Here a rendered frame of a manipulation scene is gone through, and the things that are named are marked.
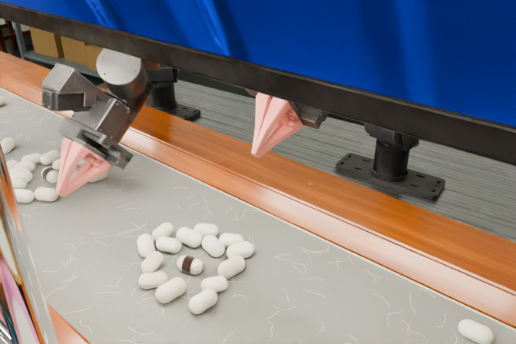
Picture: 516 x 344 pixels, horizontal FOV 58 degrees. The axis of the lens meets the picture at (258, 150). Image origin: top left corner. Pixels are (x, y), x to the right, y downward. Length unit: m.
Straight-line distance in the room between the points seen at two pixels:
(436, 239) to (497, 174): 0.41
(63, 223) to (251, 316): 0.31
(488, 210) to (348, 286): 0.40
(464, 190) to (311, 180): 0.34
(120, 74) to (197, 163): 0.22
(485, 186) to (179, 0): 0.77
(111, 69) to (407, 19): 0.46
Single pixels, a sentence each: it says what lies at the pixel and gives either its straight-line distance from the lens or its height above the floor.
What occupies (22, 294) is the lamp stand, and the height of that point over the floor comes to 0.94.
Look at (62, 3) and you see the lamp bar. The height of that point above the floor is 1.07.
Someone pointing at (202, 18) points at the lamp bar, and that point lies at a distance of 0.29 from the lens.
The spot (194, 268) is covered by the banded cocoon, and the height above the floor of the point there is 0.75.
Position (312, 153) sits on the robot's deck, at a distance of 0.99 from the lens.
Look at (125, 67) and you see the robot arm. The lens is 0.63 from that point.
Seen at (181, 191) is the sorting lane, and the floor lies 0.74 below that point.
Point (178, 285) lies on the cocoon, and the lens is 0.55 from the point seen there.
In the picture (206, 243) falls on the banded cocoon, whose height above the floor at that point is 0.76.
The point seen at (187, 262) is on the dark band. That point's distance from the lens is 0.57.
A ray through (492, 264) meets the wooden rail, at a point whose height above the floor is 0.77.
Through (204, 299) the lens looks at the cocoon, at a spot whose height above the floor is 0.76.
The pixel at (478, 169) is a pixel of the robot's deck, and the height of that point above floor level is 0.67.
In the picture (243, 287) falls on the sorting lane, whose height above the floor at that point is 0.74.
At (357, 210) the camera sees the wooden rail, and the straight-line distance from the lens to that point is 0.66.
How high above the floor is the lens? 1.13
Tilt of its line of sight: 28 degrees down
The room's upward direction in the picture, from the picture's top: straight up
